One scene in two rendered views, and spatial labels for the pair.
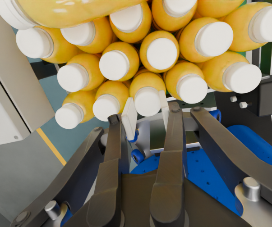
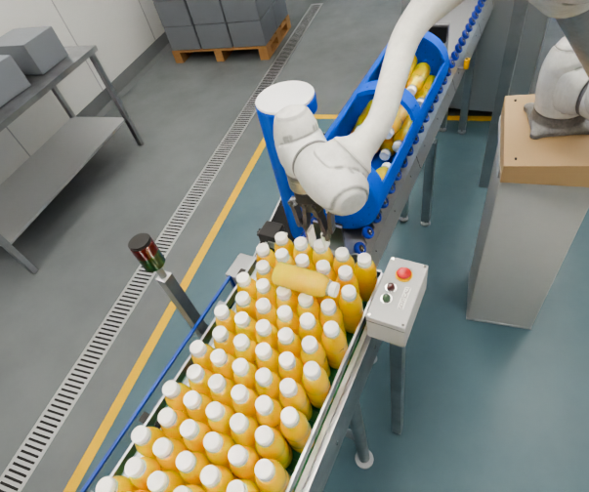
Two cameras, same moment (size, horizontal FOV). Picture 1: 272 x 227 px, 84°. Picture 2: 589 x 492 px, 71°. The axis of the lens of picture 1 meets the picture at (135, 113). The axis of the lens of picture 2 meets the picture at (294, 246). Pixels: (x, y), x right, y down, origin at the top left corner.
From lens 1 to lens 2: 1.04 m
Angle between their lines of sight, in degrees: 37
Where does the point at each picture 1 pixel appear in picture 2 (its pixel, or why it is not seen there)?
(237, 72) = (281, 239)
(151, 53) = (305, 260)
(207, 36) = (283, 255)
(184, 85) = (302, 244)
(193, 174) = not seen: hidden behind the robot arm
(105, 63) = (324, 266)
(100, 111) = (344, 252)
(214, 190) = not seen: hidden behind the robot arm
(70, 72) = (342, 272)
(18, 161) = not seen: outside the picture
